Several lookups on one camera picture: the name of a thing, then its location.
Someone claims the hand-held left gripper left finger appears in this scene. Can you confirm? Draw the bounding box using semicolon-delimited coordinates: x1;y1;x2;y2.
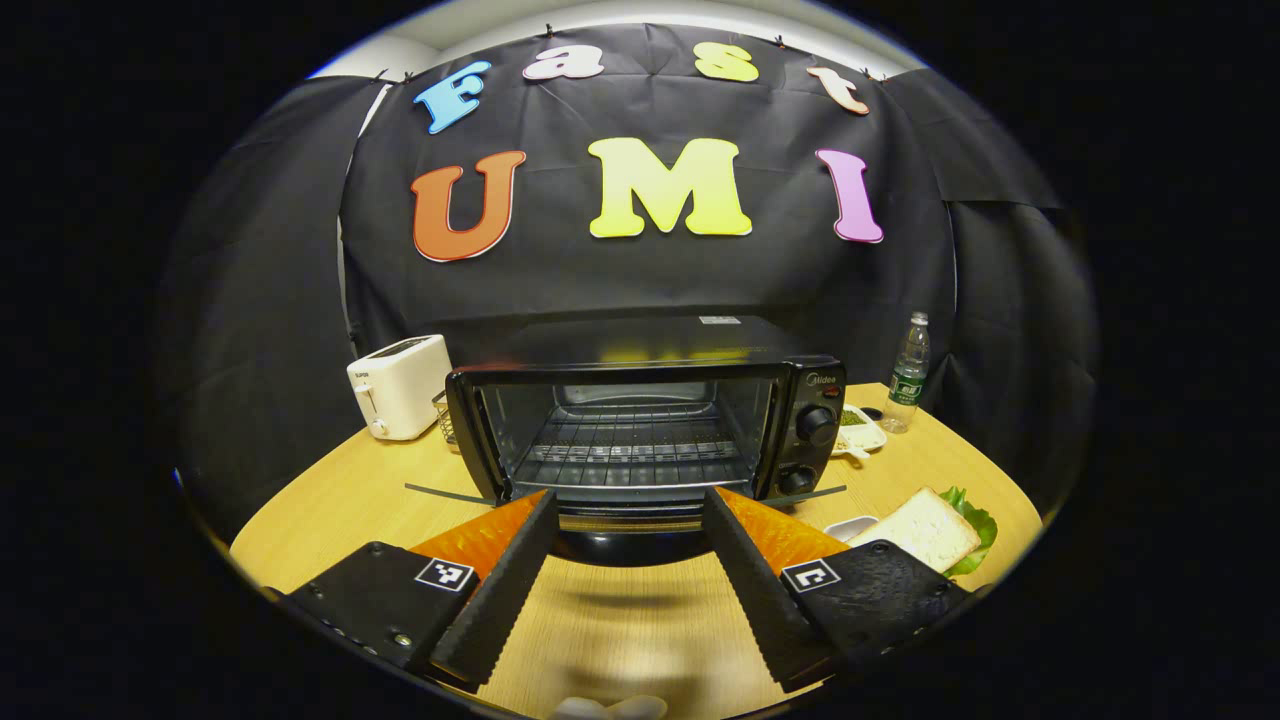
285;488;559;691

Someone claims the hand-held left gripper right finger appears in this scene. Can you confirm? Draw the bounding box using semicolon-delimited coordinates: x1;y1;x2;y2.
702;486;971;694

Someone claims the lettuce sandwich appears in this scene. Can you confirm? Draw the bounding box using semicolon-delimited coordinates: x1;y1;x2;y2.
868;486;999;577

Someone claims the black electric oven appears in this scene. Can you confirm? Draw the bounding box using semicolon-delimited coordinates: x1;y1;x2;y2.
405;315;849;568

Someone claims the small white tray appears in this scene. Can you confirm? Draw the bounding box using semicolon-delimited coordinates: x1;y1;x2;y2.
822;514;881;546

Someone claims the white divided dish of grains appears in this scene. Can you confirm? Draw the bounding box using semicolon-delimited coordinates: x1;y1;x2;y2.
830;405;889;461

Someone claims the white toaster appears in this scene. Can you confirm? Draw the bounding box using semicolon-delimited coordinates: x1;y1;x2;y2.
346;334;453;442

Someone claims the clear plastic water bottle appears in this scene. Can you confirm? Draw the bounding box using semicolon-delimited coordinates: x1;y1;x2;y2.
880;311;931;434

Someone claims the small wire basket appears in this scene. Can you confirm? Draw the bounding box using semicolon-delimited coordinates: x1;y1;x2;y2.
432;390;463;453

